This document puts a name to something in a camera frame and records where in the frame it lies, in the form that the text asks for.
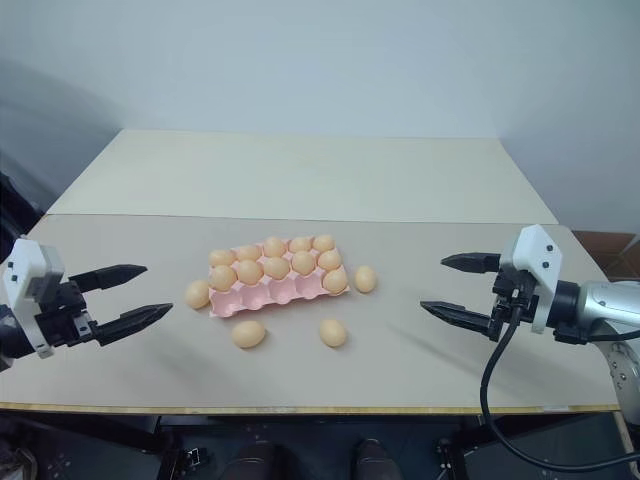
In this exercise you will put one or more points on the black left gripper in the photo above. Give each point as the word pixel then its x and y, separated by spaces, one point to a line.
pixel 60 315

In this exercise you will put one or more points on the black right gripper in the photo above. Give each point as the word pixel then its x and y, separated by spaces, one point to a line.
pixel 515 300

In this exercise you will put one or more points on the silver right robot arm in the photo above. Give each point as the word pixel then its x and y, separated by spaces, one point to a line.
pixel 605 305

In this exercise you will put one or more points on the pink plastic egg tray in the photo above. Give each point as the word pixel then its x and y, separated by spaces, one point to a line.
pixel 260 300

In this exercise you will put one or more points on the tan egg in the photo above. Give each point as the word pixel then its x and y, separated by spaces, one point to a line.
pixel 329 260
pixel 248 252
pixel 249 271
pixel 222 278
pixel 323 243
pixel 365 278
pixel 333 333
pixel 197 293
pixel 276 267
pixel 335 281
pixel 274 246
pixel 300 244
pixel 303 262
pixel 220 257
pixel 248 334

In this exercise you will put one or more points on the dark rounded shape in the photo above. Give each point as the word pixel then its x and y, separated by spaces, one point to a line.
pixel 377 459

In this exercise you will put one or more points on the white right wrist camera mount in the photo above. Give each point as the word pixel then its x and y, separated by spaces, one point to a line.
pixel 537 255

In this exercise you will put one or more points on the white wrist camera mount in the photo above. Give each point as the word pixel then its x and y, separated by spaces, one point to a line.
pixel 537 255
pixel 25 270

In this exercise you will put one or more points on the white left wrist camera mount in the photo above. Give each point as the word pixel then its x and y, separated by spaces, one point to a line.
pixel 25 270

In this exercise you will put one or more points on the black table frame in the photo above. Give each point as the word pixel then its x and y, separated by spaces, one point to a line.
pixel 320 425

